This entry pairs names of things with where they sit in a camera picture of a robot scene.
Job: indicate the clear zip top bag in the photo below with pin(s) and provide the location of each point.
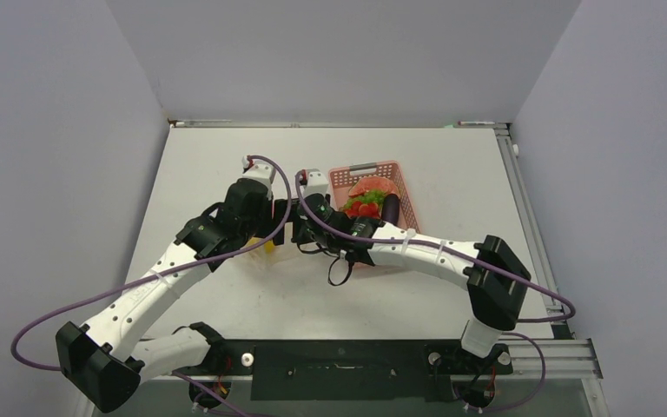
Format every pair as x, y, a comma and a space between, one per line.
285, 241

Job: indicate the dark purple eggplant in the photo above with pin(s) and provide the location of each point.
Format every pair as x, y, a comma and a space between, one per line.
390, 209

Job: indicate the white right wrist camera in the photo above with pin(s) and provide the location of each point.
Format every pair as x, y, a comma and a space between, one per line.
312, 182

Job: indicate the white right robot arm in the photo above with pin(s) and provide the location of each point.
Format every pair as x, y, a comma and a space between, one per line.
491, 274

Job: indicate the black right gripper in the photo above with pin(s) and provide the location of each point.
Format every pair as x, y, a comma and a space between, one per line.
296, 231

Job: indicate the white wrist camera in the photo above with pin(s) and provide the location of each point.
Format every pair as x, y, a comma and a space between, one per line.
312, 182
258, 170

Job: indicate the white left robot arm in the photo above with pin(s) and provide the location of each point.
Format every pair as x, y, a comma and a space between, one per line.
107, 357

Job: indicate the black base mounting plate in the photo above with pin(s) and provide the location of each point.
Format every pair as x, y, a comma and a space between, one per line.
352, 369

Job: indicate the pink plastic basket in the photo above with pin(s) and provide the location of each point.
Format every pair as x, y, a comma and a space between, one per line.
343, 178

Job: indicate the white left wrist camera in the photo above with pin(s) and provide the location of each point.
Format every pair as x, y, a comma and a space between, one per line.
258, 170

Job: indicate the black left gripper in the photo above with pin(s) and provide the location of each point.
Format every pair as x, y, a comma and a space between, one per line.
267, 208

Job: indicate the red strawberry cluster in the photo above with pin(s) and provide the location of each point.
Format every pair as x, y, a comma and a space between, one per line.
363, 205

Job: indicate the yellow bell pepper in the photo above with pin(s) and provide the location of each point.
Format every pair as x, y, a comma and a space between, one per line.
269, 247

